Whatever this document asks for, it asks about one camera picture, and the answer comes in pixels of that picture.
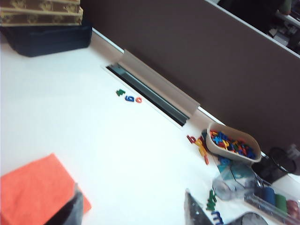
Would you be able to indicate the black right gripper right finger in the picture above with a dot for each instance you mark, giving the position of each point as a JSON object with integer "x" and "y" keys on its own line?
{"x": 194, "y": 215}

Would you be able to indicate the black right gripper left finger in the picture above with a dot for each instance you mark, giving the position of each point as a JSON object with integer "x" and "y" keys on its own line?
{"x": 70, "y": 213}

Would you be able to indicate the orange microfibre cloth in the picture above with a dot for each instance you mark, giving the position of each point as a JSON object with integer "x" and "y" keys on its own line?
{"x": 35, "y": 187}

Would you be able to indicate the orange letter magnet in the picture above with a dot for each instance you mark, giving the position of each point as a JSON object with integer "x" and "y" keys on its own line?
{"x": 137, "y": 100}
{"x": 206, "y": 160}

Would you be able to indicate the yellow letter magnet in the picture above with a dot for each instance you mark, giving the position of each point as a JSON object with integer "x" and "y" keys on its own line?
{"x": 203, "y": 150}
{"x": 200, "y": 142}

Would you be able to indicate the pile of colourful letter magnets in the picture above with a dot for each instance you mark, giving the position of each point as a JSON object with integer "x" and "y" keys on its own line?
{"x": 229, "y": 143}

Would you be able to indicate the clear glass pitcher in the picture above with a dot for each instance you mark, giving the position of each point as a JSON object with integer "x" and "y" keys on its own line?
{"x": 225, "y": 187}

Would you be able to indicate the clear plastic box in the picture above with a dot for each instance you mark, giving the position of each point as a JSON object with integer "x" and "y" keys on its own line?
{"x": 255, "y": 199}

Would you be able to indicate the beige oval bowl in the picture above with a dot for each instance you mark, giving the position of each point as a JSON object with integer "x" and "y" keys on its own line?
{"x": 225, "y": 153}

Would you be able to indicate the blue cylinder roll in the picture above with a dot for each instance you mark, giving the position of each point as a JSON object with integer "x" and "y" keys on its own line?
{"x": 268, "y": 195}

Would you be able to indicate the green cylinder roll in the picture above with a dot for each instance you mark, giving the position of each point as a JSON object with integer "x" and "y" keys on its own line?
{"x": 281, "y": 204}

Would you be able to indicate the black mesh pen holder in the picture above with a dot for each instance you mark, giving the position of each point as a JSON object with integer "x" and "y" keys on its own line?
{"x": 269, "y": 168}

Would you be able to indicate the red cylinder roll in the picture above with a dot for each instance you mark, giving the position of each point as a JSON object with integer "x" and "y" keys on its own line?
{"x": 293, "y": 207}

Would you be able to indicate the white pens bundle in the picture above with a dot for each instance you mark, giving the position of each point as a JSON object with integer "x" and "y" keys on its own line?
{"x": 294, "y": 152}

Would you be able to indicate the brown desk divider panel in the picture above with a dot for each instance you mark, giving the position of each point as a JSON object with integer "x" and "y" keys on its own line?
{"x": 199, "y": 58}

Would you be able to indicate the dark navy plastic case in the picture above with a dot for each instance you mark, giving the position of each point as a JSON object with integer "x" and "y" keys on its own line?
{"x": 47, "y": 39}

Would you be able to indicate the yellow patterned flat box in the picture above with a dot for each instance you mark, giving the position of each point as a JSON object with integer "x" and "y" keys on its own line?
{"x": 39, "y": 18}
{"x": 39, "y": 4}

